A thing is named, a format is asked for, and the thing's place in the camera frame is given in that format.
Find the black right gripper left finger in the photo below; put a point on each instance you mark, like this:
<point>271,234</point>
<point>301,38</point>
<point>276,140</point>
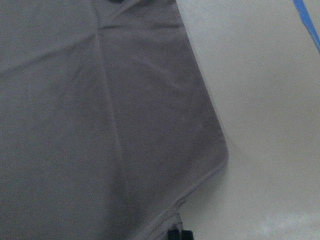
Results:
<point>173,234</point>

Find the brown t-shirt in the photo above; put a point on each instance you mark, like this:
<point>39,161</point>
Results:
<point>106,124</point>

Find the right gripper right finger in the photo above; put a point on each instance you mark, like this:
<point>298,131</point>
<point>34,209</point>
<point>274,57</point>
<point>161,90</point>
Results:
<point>186,235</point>

